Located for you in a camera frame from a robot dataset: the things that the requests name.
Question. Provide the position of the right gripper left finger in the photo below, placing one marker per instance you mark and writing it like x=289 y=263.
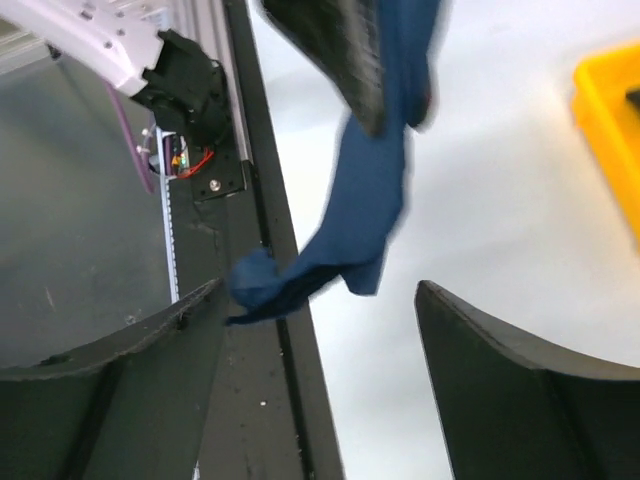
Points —
x=131 y=405

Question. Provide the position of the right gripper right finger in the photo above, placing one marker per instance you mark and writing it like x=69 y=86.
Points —
x=515 y=406

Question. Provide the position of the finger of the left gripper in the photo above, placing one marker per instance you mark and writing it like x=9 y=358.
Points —
x=342 y=38

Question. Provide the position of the dark blue paper napkin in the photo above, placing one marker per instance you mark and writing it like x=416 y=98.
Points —
x=367 y=195

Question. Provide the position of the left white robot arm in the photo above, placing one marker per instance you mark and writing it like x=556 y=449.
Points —
x=174 y=78

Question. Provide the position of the yellow plastic bin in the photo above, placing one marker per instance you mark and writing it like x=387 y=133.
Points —
x=604 y=111

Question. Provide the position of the white slotted cable duct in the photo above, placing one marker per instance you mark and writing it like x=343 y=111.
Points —
x=167 y=220

